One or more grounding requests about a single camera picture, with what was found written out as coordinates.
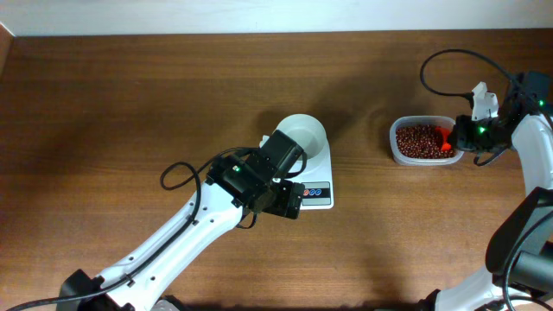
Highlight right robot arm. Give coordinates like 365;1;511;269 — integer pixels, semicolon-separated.
421;72;552;311

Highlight clear plastic container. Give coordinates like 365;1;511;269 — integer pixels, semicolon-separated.
389;116;463;166

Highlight white digital kitchen scale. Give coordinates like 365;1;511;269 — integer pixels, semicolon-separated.
290;137;334;211

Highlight left black cable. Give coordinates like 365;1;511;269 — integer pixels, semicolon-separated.
3;146;308;311

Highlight orange measuring scoop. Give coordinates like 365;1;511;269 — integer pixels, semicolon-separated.
435;126;453;152

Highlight white round bowl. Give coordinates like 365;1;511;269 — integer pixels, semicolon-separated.
276;114;327;159

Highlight red beans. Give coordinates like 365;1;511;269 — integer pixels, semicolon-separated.
396;124;456;160

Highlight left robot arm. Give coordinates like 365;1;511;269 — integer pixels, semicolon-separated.
57;130;308;310

